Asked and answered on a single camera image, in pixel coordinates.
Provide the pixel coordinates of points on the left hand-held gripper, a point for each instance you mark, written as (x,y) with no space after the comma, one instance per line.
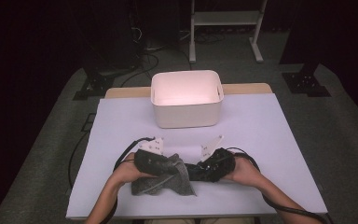
(149,163)

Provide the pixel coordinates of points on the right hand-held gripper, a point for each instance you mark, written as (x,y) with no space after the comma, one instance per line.
(222,165)

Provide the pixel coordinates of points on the grey cloth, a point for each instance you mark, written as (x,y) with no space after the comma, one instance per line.
(174,183)

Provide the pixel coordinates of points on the white plastic storage bin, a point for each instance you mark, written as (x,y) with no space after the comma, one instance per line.
(186,116)

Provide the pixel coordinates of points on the person's right hand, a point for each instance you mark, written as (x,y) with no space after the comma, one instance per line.
(245,171)

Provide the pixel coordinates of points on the person's left hand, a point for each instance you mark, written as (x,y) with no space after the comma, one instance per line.
(126,171)

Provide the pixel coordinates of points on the white table mat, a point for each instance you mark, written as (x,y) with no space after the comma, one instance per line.
(261,133)

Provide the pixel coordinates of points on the dark floor plate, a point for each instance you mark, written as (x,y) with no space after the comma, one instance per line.
(88,122)

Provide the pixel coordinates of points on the black stand base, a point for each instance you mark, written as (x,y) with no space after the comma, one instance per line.
(306,84)
(94,86)

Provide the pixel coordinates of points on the white metal stand frame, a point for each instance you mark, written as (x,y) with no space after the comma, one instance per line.
(227,18)

